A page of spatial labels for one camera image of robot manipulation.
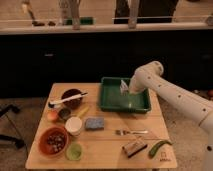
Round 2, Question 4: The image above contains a silver fork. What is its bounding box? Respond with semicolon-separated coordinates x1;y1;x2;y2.
115;130;148;136

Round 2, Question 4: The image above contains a white paper cup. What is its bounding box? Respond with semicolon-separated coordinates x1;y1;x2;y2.
65;117;83;136

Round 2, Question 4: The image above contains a brown wooden block brush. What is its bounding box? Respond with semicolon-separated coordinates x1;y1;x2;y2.
122;139;148;158

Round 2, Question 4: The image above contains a small green lid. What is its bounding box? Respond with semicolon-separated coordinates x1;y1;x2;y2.
66;143;82;161

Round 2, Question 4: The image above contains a wooden table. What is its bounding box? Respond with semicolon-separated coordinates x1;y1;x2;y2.
26;83;177;170

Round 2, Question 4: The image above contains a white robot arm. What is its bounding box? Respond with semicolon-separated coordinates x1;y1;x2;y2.
129;61;213;171

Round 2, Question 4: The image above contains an orange bowl with nuts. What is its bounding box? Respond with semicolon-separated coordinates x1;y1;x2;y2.
38;126;69;158

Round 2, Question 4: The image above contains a green pepper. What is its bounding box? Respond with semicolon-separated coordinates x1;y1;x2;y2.
148;140;171;158

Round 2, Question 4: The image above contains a small dark cup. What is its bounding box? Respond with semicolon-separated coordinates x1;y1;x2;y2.
58;108;71;120

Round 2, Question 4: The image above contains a black chair base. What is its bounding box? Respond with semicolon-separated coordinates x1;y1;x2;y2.
0;104;27;150

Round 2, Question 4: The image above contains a grey towel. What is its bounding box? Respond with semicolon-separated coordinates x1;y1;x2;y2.
120;80;129;95

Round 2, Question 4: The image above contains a green plastic tray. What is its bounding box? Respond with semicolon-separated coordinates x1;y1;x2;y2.
98;77;151;114

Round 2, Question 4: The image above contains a blue sponge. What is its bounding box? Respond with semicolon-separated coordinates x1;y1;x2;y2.
85;117;104;130

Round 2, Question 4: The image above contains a dark brown bowl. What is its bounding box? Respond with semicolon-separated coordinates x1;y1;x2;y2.
61;88;83;109

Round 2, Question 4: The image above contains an orange peach fruit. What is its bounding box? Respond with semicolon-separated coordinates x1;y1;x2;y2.
47;110;58;122

